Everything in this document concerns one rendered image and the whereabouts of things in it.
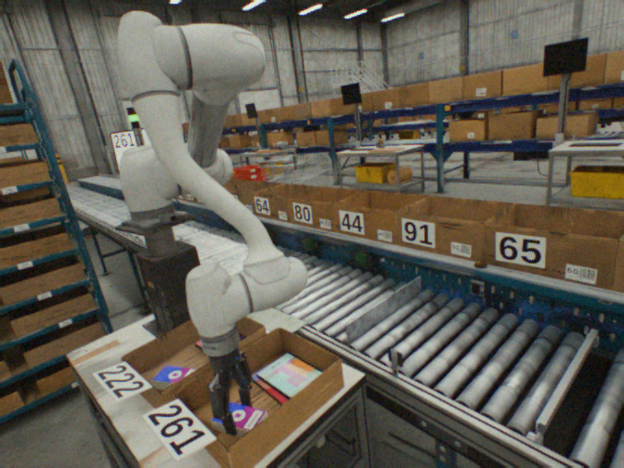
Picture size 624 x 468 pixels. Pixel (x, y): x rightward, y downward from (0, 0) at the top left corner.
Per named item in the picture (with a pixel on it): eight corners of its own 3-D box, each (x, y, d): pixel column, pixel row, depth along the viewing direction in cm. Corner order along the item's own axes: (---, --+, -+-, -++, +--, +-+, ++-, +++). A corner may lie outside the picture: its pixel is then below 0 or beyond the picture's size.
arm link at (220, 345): (189, 335, 85) (195, 357, 87) (221, 340, 82) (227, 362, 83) (214, 315, 93) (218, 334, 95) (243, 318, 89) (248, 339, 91)
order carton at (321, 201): (290, 224, 226) (286, 197, 220) (324, 211, 244) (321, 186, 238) (336, 233, 197) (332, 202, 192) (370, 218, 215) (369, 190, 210)
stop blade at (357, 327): (347, 347, 129) (344, 325, 126) (420, 294, 157) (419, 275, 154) (348, 347, 129) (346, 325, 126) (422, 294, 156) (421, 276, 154)
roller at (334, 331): (318, 343, 136) (317, 331, 135) (400, 288, 168) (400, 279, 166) (328, 348, 133) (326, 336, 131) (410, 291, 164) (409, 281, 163)
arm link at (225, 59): (167, 166, 147) (221, 157, 156) (178, 202, 144) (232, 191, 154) (167, 4, 78) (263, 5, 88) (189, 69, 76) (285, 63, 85)
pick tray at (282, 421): (178, 421, 102) (170, 392, 99) (283, 350, 127) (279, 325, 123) (235, 484, 82) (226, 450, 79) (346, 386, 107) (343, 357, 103)
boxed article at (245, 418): (228, 410, 103) (226, 400, 101) (268, 421, 97) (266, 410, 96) (213, 431, 97) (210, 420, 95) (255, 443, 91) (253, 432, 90)
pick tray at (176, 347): (127, 383, 121) (119, 357, 118) (224, 326, 147) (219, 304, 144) (168, 422, 102) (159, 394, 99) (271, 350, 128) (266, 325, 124)
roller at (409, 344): (374, 373, 117) (372, 360, 116) (455, 305, 149) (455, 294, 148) (386, 380, 114) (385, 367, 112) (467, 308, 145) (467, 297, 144)
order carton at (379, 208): (335, 233, 197) (331, 202, 192) (370, 218, 215) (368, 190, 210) (396, 246, 169) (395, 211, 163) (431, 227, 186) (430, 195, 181)
